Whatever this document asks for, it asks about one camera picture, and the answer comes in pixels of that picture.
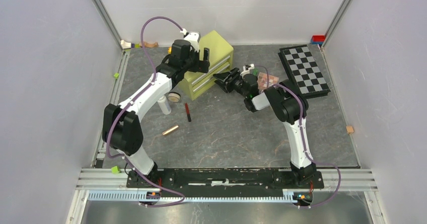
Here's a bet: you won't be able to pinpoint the pink eyeshadow palette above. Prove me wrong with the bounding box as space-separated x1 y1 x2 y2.
257 72 279 91

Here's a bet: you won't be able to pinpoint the green metal drawer box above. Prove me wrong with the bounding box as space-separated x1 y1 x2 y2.
177 30 235 101

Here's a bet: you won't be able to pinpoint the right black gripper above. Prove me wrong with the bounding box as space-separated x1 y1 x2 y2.
212 66 248 98

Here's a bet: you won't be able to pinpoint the green cube on rail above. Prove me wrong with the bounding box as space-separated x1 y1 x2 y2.
110 166 121 174

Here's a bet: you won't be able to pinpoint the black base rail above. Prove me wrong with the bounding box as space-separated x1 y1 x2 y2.
126 167 324 198

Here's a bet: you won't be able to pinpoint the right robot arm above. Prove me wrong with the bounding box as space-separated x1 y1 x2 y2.
213 68 317 188

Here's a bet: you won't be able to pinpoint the red black lip pencil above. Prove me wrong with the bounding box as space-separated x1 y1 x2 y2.
184 103 192 122

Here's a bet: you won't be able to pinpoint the round powder jar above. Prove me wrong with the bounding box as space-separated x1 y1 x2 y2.
167 92 181 103

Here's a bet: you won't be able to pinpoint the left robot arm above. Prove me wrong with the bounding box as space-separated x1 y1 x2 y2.
102 39 210 188

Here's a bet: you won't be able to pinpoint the white plastic bottle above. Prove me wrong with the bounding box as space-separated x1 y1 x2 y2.
157 95 172 115

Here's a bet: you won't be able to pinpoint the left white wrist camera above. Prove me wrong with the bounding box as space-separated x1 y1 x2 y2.
180 28 201 52

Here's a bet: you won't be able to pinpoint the rose gold lipstick tube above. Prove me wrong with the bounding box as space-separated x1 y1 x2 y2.
162 125 179 136

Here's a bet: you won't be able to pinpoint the red blue blocks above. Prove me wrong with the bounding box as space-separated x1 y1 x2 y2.
310 35 325 45

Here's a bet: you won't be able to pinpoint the wooden toy blocks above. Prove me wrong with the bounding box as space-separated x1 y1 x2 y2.
120 40 159 50

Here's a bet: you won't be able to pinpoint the small wooden cube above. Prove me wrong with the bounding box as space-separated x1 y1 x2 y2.
346 126 354 134

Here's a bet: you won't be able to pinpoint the black white checkerboard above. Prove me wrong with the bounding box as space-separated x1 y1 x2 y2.
278 45 330 99

